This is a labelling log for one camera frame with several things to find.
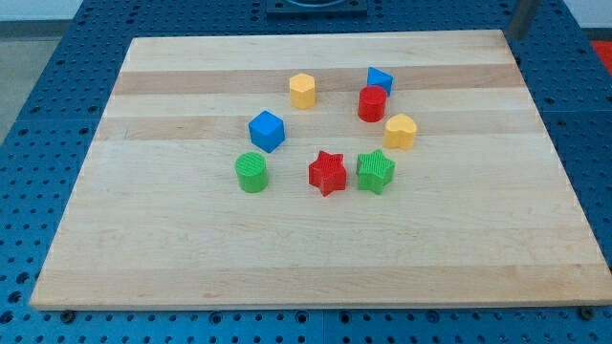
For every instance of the blue cube block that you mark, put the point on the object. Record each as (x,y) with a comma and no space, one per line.
(267,131)

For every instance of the grey metal rod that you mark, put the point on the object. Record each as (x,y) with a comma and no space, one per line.
(522,18)

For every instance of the green star block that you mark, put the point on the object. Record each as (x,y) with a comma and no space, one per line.
(375,171)

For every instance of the wooden board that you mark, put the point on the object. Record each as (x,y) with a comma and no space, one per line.
(480,212)

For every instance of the blue triangle block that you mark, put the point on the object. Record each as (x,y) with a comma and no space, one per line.
(377,77)

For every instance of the red star block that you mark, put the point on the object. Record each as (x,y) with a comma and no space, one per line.
(327,173)

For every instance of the red cylinder block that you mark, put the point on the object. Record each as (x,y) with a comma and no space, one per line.
(372,101)

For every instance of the yellow heart block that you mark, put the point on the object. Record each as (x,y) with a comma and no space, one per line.
(400,132)

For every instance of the yellow hexagon block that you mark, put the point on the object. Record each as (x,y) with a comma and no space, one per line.
(302,91)

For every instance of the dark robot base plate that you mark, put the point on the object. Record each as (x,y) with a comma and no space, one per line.
(277,8)

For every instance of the green cylinder block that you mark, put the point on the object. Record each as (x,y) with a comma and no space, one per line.
(251,171)

